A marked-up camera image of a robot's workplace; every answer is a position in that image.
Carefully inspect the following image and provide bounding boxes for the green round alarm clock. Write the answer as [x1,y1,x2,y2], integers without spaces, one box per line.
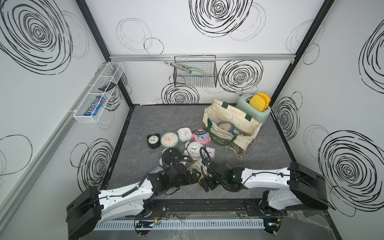
[160,132,181,149]

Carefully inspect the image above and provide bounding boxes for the cream canvas tote bag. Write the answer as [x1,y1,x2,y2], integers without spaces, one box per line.
[202,99,262,158]

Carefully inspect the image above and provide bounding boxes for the blue beige round clock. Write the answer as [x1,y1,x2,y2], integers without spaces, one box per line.
[218,122,235,133]

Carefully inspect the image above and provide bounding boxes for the small white square clock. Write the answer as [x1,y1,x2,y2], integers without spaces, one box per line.
[206,147,216,159]

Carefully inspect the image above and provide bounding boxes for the yellow rectangular alarm clock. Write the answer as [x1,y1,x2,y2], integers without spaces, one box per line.
[187,158,207,177]

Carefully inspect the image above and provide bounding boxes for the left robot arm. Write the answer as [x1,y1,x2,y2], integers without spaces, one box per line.
[66,163,202,240]

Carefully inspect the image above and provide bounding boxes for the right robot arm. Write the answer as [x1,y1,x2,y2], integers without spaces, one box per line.
[200,162,330,211]

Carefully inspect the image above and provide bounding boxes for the clock lying face down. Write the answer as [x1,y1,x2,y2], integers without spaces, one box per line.
[159,148,183,167]

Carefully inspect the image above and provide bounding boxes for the white twin bell clock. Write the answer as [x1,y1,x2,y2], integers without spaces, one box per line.
[183,141,203,160]

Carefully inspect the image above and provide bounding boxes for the small black twin bell clock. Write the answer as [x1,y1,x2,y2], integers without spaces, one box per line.
[147,133,161,149]

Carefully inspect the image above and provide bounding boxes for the pink round alarm clock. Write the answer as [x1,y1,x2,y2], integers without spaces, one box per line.
[193,129,211,145]

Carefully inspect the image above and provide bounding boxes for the mint green toaster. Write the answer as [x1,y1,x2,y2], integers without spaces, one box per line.
[236,92,272,124]

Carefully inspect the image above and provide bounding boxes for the yellow toast slice front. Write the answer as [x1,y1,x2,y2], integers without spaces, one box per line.
[249,95,269,112]

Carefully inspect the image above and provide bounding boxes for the yellow toast slice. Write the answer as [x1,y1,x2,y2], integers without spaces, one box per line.
[258,92,271,104]
[249,95,269,112]

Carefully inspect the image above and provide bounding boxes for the yellow toast slice back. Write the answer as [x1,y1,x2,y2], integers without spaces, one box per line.
[258,92,271,104]

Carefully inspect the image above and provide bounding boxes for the blue candy packet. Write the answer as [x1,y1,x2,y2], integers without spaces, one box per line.
[84,96,105,116]

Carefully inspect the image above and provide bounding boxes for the black remote control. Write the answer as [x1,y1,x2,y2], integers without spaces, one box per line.
[98,83,117,92]

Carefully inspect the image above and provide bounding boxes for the green kitchen tongs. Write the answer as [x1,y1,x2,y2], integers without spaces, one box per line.
[164,62,205,77]

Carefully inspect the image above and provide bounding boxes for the white cable duct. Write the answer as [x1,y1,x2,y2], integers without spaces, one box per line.
[95,219,265,231]

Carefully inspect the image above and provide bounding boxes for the white wire wall shelf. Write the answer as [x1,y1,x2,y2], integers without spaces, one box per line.
[74,62,124,124]

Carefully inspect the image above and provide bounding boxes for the black wire basket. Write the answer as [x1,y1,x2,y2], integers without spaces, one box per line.
[172,55,218,88]

